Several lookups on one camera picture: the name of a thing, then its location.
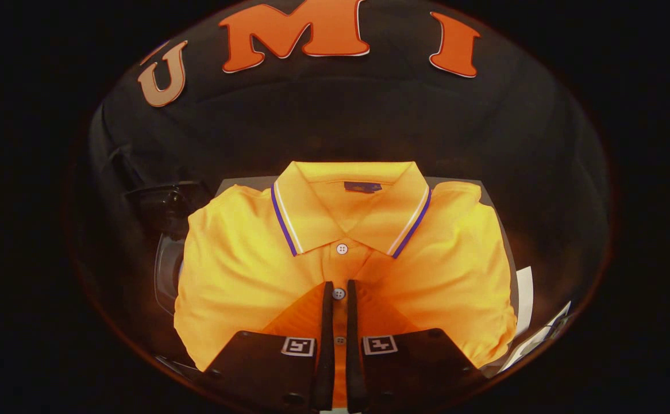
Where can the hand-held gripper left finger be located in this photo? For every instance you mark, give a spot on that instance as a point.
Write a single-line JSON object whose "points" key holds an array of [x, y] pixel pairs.
{"points": [[324, 345]]}

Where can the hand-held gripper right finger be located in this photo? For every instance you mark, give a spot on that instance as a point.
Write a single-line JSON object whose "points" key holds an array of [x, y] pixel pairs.
{"points": [[355, 345]]}

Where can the yellow polo shirt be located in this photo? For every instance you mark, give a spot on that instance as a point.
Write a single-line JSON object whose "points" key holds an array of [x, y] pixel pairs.
{"points": [[243, 259]]}

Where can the grey washing machine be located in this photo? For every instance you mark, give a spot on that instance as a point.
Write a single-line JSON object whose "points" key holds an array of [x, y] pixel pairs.
{"points": [[168, 276]]}

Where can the white paper sheet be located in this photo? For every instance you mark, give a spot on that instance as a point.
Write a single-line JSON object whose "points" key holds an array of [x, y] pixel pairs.
{"points": [[542, 336], [524, 299]]}

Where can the black backdrop cloth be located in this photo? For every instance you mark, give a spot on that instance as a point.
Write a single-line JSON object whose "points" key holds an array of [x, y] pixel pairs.
{"points": [[369, 115]]}

